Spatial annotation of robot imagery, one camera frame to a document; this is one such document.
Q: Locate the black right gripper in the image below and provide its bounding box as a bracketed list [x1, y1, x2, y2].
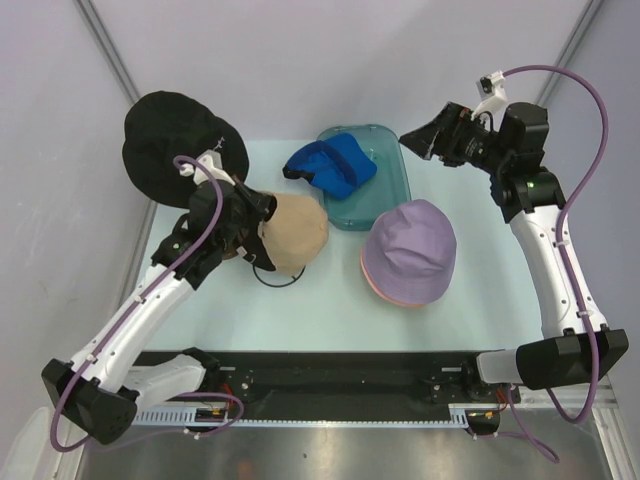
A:
[398, 102, 510, 176]

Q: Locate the beige hat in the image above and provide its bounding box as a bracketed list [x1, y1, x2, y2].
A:
[257, 193, 329, 274]

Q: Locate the blue cap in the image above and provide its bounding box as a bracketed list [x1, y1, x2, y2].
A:
[282, 133, 377, 200]

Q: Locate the black bucket hat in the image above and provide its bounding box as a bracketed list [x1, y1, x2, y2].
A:
[122, 91, 250, 209]

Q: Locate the purple bucket hat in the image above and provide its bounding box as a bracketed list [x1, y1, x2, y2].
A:
[360, 199, 457, 290]

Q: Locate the pink bucket hat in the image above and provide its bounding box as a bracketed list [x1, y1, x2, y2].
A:
[359, 254, 446, 308]

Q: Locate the black baseball cap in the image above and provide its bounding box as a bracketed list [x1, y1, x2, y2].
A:
[237, 221, 277, 272]

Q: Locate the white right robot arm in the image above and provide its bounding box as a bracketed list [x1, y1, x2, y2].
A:
[399, 102, 629, 401]

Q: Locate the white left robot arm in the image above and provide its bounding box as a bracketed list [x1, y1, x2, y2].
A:
[41, 180, 277, 453]

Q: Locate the brown round stand base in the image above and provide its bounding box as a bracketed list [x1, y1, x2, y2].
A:
[222, 240, 246, 261]

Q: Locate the teal plastic basket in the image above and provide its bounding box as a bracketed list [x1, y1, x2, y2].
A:
[317, 124, 412, 231]

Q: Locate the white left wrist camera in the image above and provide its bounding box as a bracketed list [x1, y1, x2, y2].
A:
[178, 150, 236, 186]

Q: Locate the black wire hat stand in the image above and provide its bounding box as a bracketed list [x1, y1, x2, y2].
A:
[252, 265, 306, 289]

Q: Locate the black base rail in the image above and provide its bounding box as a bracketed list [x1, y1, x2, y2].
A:
[163, 351, 506, 424]

